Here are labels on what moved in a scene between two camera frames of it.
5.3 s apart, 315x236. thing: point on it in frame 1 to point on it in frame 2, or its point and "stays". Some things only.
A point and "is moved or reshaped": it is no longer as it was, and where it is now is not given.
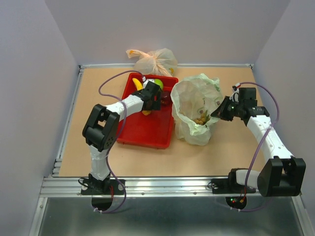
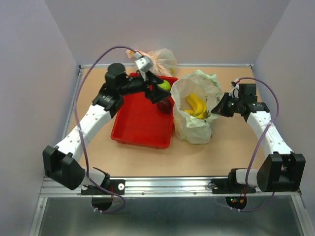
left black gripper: (155, 105) to (157, 94)
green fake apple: (159, 82) is moved or reshaped
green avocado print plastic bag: (194, 99) stays
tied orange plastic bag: (160, 62) stays
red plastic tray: (154, 130) stays
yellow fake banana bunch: (138, 84) is moved or reshaped
